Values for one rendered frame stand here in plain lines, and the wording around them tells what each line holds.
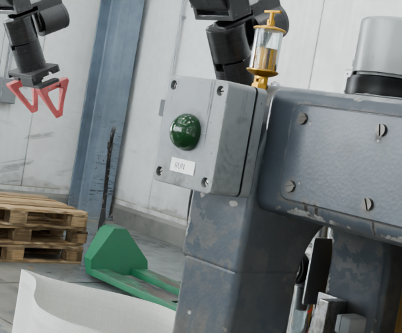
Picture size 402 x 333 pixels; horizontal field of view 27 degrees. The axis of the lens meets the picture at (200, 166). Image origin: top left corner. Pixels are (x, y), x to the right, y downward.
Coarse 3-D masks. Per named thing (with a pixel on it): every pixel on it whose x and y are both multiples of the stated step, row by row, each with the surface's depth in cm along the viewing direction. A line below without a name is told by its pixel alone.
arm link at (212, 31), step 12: (216, 24) 115; (228, 24) 115; (240, 24) 115; (252, 24) 117; (216, 36) 115; (228, 36) 114; (240, 36) 115; (252, 36) 118; (216, 48) 116; (228, 48) 115; (240, 48) 115; (216, 60) 117; (228, 60) 116; (240, 60) 116
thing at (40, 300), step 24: (24, 288) 121; (48, 288) 120; (72, 288) 118; (24, 312) 120; (48, 312) 120; (72, 312) 119; (96, 312) 118; (120, 312) 117; (144, 312) 116; (168, 312) 113
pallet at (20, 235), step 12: (0, 228) 658; (12, 228) 633; (24, 228) 634; (36, 228) 642; (48, 228) 649; (0, 240) 623; (12, 240) 630; (24, 240) 636; (36, 240) 648; (48, 240) 657; (60, 240) 667; (72, 240) 666; (84, 240) 674
